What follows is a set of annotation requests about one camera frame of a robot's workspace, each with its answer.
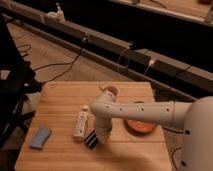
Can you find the black white striped eraser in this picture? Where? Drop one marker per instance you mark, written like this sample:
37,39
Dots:
91,140

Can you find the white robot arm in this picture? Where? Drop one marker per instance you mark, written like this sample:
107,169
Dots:
194,119

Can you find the orange plate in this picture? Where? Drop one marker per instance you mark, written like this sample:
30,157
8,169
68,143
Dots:
139,127

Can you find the white plastic bottle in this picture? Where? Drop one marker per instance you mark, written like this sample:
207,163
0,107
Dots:
81,124

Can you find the blue sponge cloth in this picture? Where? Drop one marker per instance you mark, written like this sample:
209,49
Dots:
40,138

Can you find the black tripod stand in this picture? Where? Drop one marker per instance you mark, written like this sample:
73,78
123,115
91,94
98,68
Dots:
13,90

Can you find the white object on rail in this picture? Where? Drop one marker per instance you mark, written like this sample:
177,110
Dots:
58,15

